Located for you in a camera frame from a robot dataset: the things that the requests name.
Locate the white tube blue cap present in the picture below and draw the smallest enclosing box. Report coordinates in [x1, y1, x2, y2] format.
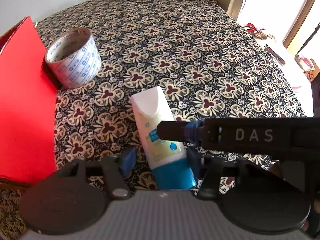
[130, 86, 196, 190]

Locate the white printed tape roll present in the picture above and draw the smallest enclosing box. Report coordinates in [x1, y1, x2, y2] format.
[44, 28, 101, 89]

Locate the floral patterned tablecloth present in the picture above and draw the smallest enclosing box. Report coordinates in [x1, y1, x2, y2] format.
[0, 0, 315, 240]

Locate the brown metal tool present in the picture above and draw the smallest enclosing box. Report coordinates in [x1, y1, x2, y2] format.
[264, 44, 286, 65]

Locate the red ribbon bow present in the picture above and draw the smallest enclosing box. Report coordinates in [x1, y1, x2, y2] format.
[244, 23, 275, 40]

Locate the red cardboard box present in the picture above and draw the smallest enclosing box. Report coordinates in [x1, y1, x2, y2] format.
[1, 17, 57, 187]

